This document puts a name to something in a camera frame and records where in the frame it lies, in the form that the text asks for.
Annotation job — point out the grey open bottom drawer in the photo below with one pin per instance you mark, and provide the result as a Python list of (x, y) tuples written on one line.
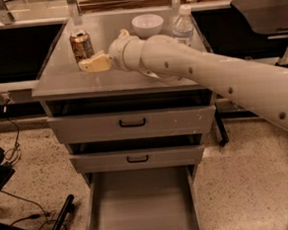
[(151, 199)]

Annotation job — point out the orange soda can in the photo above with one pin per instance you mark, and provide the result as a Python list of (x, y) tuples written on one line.
[(81, 44)]

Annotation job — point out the grey drawer cabinet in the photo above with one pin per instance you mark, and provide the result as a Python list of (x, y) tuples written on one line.
[(64, 90)]

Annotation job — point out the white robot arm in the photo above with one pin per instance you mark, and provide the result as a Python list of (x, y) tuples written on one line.
[(255, 86)]

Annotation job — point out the clear plastic water bottle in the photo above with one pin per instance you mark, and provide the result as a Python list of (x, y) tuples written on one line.
[(183, 27)]

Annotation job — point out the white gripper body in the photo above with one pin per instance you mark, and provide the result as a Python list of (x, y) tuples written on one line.
[(117, 54)]

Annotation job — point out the grey top drawer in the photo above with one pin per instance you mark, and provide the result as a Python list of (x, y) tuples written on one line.
[(109, 127)]

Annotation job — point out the white ceramic bowl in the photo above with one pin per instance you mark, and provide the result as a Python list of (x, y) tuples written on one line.
[(147, 25)]

